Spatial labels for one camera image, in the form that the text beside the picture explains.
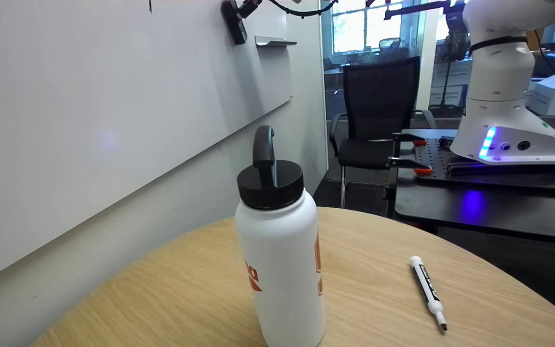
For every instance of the large white whiteboard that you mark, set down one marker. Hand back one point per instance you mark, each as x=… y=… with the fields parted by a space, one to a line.
x=96 y=116

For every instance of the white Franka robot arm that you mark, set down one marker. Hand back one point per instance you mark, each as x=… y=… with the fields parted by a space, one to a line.
x=501 y=83

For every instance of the black office chair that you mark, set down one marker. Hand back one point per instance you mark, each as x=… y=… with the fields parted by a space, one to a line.
x=380 y=108

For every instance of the black white whiteboard marker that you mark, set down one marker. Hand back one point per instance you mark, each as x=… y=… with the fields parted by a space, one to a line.
x=428 y=289

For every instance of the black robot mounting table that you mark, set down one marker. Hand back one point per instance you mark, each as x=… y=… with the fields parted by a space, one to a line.
x=495 y=199

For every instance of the grey metal whiteboard ledge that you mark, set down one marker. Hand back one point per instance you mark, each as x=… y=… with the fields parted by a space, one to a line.
x=276 y=42

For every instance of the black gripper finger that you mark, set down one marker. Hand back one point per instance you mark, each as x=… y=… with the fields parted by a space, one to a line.
x=249 y=8

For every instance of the white cardboard box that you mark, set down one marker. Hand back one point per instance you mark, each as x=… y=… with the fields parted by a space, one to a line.
x=547 y=96

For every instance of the orange black clamp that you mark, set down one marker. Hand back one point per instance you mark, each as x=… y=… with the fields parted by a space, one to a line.
x=414 y=166
x=412 y=139

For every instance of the white water bottle black cap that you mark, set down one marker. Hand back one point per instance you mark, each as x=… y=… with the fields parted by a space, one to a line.
x=283 y=256

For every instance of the black felt whiteboard duster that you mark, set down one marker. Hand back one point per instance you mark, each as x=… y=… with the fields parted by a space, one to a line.
x=233 y=23

